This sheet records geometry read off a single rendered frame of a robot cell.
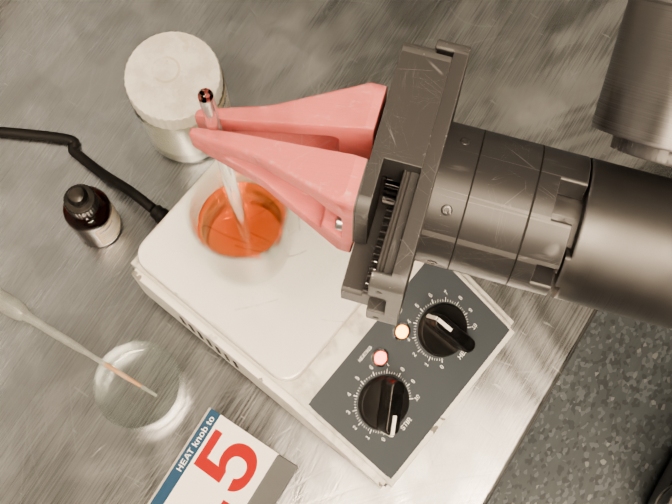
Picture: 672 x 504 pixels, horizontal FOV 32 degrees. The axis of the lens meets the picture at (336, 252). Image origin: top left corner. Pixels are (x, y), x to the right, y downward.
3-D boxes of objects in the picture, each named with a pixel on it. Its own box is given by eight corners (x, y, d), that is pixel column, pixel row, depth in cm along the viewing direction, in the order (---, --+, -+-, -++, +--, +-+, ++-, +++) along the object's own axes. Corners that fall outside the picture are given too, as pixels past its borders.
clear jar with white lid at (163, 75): (148, 171, 77) (126, 127, 69) (139, 87, 79) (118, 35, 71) (238, 159, 77) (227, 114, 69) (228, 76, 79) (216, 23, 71)
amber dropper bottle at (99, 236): (74, 248, 76) (48, 217, 69) (77, 204, 76) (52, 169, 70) (120, 249, 76) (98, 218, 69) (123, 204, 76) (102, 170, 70)
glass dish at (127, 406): (85, 370, 74) (77, 364, 71) (164, 331, 74) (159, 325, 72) (120, 448, 72) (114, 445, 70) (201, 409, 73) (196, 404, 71)
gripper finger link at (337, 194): (161, 157, 43) (406, 223, 42) (218, -12, 45) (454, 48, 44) (185, 211, 50) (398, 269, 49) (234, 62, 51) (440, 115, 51)
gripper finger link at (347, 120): (144, 205, 43) (392, 273, 42) (203, 33, 44) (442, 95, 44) (171, 253, 49) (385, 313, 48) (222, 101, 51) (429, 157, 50)
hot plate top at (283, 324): (422, 232, 68) (423, 227, 67) (289, 391, 65) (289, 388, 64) (265, 109, 70) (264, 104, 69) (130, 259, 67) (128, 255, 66)
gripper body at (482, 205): (354, 279, 42) (554, 334, 41) (425, 29, 44) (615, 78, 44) (353, 316, 48) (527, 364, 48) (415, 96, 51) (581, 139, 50)
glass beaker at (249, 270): (182, 239, 67) (161, 196, 59) (257, 184, 68) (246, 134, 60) (245, 319, 66) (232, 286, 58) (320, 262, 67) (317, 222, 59)
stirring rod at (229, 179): (253, 235, 62) (214, 87, 43) (250, 245, 62) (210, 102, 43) (242, 232, 62) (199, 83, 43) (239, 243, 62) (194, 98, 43)
